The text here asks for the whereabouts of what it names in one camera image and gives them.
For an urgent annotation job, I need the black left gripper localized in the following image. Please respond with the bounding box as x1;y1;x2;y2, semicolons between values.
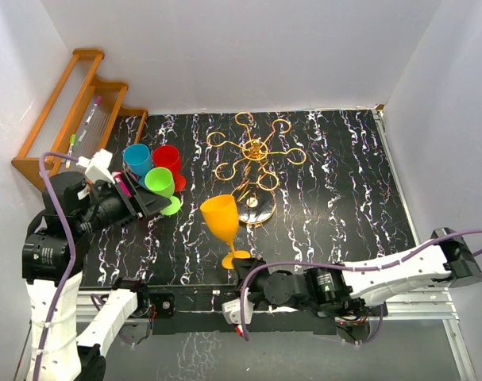
77;169;171;233

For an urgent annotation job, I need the green wine glass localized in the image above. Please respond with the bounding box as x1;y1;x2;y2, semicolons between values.
144;167;181;216

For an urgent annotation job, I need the pink wine glass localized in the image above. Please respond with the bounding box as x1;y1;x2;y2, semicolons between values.
113;171;133;198

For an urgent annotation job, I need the blue wine glass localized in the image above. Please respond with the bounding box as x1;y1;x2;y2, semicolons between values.
123;144;152;177

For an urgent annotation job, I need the red wine glass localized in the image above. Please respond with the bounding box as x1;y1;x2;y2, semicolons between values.
152;145;186;192

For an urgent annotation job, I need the orange wine glass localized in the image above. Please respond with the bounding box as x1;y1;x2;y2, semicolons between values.
200;194;251;270

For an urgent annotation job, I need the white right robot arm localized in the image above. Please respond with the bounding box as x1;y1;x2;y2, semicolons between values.
222;228;482;324

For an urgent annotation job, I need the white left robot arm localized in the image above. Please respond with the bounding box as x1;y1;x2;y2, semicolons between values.
21;171;170;380

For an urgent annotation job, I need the green capped marker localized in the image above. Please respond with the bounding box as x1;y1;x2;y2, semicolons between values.
65;134;76;169

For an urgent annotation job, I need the wooden tiered shelf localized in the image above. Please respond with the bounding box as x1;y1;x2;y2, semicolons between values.
11;48;148;191

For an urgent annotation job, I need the purple capped marker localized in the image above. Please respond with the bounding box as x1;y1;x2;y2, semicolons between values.
84;96;102;125

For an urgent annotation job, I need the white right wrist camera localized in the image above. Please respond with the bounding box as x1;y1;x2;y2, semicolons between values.
222;298;253;337

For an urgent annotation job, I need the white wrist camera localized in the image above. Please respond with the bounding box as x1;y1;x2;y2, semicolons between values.
77;149;115;183
222;298;253;337

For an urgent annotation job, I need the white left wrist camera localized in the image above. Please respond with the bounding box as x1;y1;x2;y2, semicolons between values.
77;149;115;183

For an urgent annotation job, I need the gold wire glass rack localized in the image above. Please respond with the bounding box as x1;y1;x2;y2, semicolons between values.
206;112;307;227

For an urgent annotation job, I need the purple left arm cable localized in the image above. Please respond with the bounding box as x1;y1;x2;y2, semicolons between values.
32;152;87;381

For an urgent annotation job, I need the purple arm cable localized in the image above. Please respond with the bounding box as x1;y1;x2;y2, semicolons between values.
238;228;482;346
32;152;87;381

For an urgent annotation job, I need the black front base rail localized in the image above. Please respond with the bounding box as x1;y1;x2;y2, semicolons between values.
117;277;368;338

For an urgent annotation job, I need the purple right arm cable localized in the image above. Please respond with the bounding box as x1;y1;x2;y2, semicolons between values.
238;228;482;346

